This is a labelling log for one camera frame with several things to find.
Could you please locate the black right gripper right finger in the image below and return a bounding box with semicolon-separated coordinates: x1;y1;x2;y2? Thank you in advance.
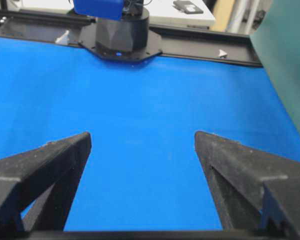
194;131;300;237

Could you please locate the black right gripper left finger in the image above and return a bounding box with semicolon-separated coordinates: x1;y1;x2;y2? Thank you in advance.
0;132;92;233

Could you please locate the blue block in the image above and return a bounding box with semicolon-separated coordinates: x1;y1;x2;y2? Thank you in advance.
73;0;124;20

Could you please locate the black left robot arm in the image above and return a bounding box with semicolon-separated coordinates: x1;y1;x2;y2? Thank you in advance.
73;0;162;62

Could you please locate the blue table cloth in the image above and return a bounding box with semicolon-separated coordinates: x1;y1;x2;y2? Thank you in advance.
0;37;300;231

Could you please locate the green backdrop sheet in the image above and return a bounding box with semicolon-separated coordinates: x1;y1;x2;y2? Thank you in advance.
248;0;300;153

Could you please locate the black hard drive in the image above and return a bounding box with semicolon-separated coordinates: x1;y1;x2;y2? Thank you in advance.
173;0;204;15

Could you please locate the white office desk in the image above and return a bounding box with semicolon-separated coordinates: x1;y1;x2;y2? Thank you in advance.
22;0;216;27

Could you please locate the black aluminium frame rail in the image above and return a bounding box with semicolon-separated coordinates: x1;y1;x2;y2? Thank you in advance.
0;9;262;67

